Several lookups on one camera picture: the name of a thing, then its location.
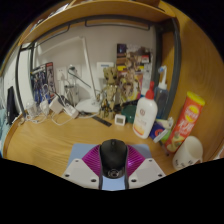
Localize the small white desk clock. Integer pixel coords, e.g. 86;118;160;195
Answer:
114;113;127;127

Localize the clear-lidded white container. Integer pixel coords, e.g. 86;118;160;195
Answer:
24;99;38;118

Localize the small white charger block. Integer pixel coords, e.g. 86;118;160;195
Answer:
49;96;64;114

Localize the printed figurine box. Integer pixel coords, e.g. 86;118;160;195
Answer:
116;43;154;103

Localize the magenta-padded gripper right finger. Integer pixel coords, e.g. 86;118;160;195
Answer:
124;144;167;190

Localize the white power strip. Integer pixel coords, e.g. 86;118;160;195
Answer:
61;103;80;118

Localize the light blue mouse pad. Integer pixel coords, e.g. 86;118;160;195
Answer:
68;143;153;192

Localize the white wall socket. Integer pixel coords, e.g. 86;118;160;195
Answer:
68;64;83;79
56;66;68;81

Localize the white red-capped lotion bottle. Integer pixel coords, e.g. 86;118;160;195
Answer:
132;80;159;140

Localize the red chip can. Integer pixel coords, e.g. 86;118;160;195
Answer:
165;91;206;154

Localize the wooden shelf unit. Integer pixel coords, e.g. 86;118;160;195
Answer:
18;0;178;46

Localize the black bag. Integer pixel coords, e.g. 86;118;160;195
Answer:
6;85;19;126

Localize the large white charger block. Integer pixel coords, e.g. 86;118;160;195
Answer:
39;99;51;114

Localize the black plug with cable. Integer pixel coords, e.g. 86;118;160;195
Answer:
68;66;93;89

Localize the white mug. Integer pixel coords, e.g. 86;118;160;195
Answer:
172;135;204;171

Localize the white wall-mounted box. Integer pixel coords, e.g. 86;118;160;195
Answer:
96;61;114;73

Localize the grey metal desk frame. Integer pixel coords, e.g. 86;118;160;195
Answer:
14;16;183;118

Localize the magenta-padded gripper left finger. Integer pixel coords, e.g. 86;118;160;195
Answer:
61;143;103;190

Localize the black slim remote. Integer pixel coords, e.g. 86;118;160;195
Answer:
91;114;113;128

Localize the dark green container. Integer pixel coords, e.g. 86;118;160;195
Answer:
121;103;139;124

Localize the robot model kit box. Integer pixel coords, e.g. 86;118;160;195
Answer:
29;61;57;104

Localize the striped blue bedding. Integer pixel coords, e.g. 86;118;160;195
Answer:
0;109;8;158

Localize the black power adapter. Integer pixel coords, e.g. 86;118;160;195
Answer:
59;94;73;108

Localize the black computer mouse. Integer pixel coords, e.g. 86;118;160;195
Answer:
99;138;129;179

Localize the white desk lamp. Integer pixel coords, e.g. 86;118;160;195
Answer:
36;34;102;115

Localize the white cable tangle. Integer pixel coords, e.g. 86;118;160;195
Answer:
19;99;101;127

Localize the blue tube green cap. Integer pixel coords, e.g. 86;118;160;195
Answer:
149;116;174;144

